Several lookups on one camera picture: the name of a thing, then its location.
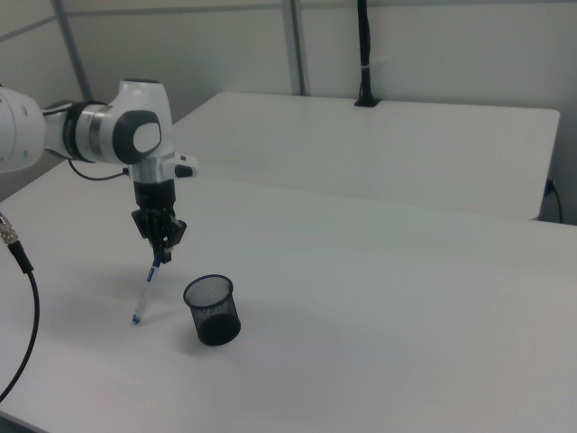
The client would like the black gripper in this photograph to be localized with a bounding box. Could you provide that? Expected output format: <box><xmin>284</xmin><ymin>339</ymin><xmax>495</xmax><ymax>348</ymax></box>
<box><xmin>131</xmin><ymin>179</ymin><xmax>188</xmax><ymax>265</ymax></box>

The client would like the blue and white marker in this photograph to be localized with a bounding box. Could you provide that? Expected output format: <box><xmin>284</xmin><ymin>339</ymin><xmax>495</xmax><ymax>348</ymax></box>
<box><xmin>131</xmin><ymin>254</ymin><xmax>163</xmax><ymax>327</ymax></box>

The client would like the black mesh pen cup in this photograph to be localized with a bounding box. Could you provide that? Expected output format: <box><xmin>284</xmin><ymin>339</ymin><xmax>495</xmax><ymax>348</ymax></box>
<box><xmin>182</xmin><ymin>272</ymin><xmax>243</xmax><ymax>347</ymax></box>

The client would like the white table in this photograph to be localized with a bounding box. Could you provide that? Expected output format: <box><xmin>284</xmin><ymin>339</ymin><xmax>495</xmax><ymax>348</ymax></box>
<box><xmin>169</xmin><ymin>91</ymin><xmax>562</xmax><ymax>222</ymax></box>

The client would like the black pole with clamp base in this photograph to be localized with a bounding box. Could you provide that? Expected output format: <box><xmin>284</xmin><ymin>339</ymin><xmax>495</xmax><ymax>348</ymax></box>
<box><xmin>353</xmin><ymin>0</ymin><xmax>382</xmax><ymax>108</ymax></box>

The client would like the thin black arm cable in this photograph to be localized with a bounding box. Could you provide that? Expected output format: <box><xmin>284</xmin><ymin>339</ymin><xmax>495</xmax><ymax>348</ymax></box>
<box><xmin>67</xmin><ymin>159</ymin><xmax>131</xmax><ymax>181</ymax></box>

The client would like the thick black cable with connector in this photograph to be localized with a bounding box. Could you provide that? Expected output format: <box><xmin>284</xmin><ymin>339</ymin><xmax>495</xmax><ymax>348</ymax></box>
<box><xmin>0</xmin><ymin>209</ymin><xmax>42</xmax><ymax>403</ymax></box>

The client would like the white cable tie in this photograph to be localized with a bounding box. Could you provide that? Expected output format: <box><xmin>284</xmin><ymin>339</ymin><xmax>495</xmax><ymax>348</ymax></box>
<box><xmin>360</xmin><ymin>54</ymin><xmax>394</xmax><ymax>71</ymax></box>

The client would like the black cable at table edge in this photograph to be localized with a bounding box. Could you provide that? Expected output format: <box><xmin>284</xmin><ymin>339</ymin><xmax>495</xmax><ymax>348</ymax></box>
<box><xmin>544</xmin><ymin>179</ymin><xmax>565</xmax><ymax>225</ymax></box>

